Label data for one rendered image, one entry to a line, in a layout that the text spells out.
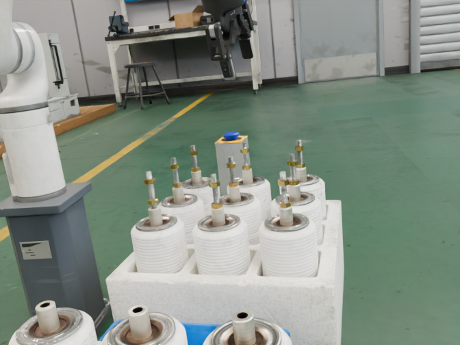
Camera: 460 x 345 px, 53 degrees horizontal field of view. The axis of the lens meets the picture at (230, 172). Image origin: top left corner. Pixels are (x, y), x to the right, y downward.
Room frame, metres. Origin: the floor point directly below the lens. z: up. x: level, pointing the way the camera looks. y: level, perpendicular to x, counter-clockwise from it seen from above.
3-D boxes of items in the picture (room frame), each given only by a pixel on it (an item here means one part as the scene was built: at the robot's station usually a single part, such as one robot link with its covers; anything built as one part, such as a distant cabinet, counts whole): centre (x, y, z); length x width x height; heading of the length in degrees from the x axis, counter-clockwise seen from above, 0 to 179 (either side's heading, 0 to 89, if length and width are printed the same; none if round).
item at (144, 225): (0.79, 0.14, 0.25); 0.08 x 0.08 x 0.01
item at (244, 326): (0.42, 0.00, 0.26); 0.02 x 0.02 x 0.03
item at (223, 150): (1.17, -0.01, 0.16); 0.07 x 0.07 x 0.31; 74
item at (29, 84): (0.89, 0.38, 0.54); 0.09 x 0.09 x 0.17; 70
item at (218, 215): (0.76, 0.03, 0.26); 0.02 x 0.02 x 0.03
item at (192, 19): (5.52, 0.27, 0.87); 0.40 x 0.30 x 0.23; 67
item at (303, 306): (0.87, 0.00, 0.09); 0.39 x 0.39 x 0.18; 74
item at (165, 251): (0.79, 0.14, 0.16); 0.10 x 0.10 x 0.18
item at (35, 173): (0.89, 0.38, 0.39); 0.09 x 0.09 x 0.17; 81
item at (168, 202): (0.90, 0.11, 0.25); 0.08 x 0.08 x 0.01
